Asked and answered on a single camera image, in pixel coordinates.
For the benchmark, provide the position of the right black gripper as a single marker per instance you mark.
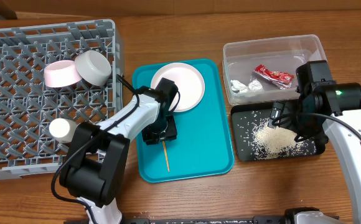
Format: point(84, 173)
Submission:
point(319, 134)

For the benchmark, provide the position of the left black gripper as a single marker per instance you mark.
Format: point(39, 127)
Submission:
point(159, 135)

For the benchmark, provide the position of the wooden chopstick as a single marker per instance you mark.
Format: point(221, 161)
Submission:
point(165, 155)

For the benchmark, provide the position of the red snack wrapper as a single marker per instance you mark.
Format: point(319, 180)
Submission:
point(282, 80)

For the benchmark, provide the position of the white rice pile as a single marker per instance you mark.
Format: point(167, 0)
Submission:
point(277, 140)

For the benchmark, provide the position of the large white plate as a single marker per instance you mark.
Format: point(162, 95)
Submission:
point(189, 81)

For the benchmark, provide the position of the white tissue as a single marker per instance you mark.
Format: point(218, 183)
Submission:
point(239, 87)

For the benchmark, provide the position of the grey-green bowl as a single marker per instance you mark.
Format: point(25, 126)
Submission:
point(93, 67)

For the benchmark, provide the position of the white cup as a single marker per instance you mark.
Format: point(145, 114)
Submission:
point(62, 129)

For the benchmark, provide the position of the small pink-white plate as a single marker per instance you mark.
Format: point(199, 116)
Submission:
point(61, 73)

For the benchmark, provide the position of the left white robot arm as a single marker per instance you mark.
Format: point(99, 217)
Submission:
point(94, 165)

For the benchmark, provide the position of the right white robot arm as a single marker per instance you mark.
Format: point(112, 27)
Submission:
point(327, 112)

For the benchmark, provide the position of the black waste tray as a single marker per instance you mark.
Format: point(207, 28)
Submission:
point(319, 146)

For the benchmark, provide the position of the grey dishwasher rack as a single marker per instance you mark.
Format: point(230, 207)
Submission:
point(27, 105)

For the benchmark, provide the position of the teal plastic tray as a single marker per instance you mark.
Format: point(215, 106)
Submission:
point(203, 146)

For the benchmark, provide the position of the clear plastic bin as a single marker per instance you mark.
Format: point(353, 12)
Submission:
point(283, 54)

